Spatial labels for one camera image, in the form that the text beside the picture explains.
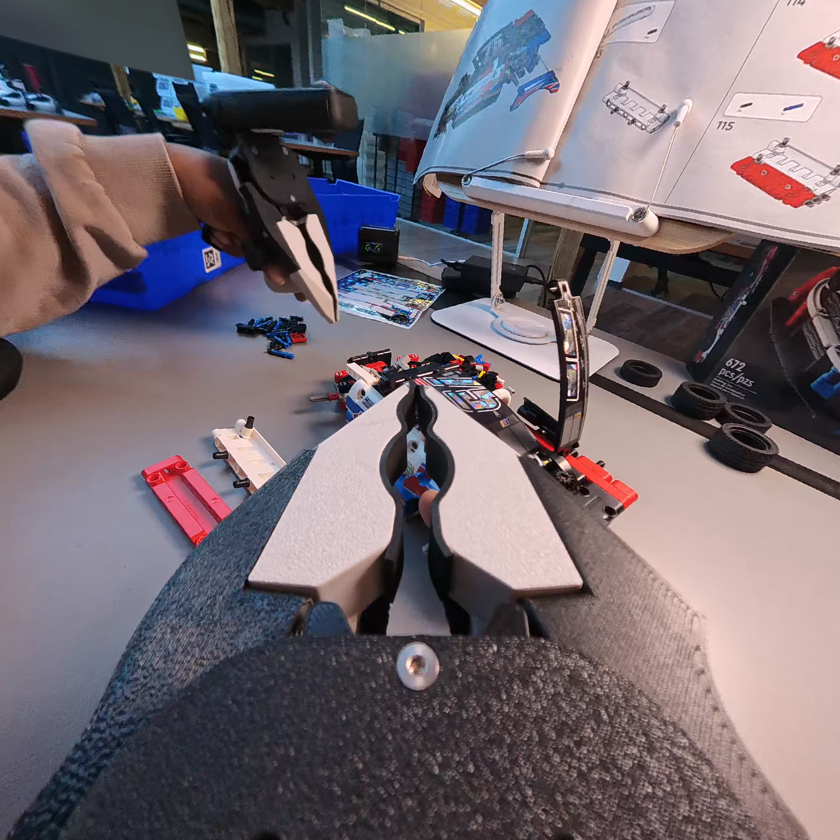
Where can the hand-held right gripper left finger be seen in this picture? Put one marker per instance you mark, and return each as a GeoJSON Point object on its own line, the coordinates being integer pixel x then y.
{"type": "Point", "coordinates": [328, 518]}

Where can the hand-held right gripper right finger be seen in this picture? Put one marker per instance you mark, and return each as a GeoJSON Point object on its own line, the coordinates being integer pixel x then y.
{"type": "Point", "coordinates": [505, 518]}

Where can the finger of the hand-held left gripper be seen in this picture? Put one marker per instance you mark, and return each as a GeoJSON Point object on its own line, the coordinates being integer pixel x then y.
{"type": "Point", "coordinates": [302, 262]}
{"type": "Point", "coordinates": [328, 275]}

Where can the white lego panel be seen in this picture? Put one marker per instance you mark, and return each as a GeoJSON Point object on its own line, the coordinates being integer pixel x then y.
{"type": "Point", "coordinates": [253, 459]}

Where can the lego race car model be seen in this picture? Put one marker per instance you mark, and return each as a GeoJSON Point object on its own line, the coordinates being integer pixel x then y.
{"type": "Point", "coordinates": [472, 394]}

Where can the person's left forearm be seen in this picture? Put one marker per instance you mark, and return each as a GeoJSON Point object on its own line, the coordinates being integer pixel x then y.
{"type": "Point", "coordinates": [79, 216]}

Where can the heap of small lego pins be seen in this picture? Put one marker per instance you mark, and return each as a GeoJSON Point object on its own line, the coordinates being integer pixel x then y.
{"type": "Point", "coordinates": [275, 328]}

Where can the red lego panel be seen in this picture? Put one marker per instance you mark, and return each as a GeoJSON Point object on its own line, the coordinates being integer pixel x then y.
{"type": "Point", "coordinates": [184, 499]}

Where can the black lego tire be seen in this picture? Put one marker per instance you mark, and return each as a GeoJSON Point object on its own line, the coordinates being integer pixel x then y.
{"type": "Point", "coordinates": [748, 415]}
{"type": "Point", "coordinates": [695, 401]}
{"type": "Point", "coordinates": [741, 449]}
{"type": "Point", "coordinates": [640, 374]}

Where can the lego set box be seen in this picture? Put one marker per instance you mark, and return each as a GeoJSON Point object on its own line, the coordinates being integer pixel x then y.
{"type": "Point", "coordinates": [754, 341]}

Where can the lego instruction booklet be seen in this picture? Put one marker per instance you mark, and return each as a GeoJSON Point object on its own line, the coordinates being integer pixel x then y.
{"type": "Point", "coordinates": [722, 65]}

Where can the person's right hand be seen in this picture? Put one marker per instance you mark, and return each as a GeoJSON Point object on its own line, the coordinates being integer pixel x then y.
{"type": "Point", "coordinates": [428, 510]}

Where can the person's left hand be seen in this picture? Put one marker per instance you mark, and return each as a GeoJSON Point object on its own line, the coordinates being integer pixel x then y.
{"type": "Point", "coordinates": [220, 210]}

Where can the small black charger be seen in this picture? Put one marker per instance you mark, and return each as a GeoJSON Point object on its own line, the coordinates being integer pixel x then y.
{"type": "Point", "coordinates": [379, 246]}

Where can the colourful sticker sheet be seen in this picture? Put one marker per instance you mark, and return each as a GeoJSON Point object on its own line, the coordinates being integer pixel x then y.
{"type": "Point", "coordinates": [387, 298]}

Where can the blue storage bin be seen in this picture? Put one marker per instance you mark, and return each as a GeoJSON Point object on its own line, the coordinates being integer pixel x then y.
{"type": "Point", "coordinates": [164, 275]}

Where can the row of storage bins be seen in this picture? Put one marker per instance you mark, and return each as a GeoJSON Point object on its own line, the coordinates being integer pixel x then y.
{"type": "Point", "coordinates": [453, 213]}

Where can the black power adapter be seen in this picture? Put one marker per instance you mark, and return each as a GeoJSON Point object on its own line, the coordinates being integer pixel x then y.
{"type": "Point", "coordinates": [479, 275]}

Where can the white book stand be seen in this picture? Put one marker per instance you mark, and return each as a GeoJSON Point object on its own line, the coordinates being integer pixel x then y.
{"type": "Point", "coordinates": [525, 328]}

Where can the black chair armrest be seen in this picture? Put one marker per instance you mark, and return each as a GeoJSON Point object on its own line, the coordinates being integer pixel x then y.
{"type": "Point", "coordinates": [8, 367]}

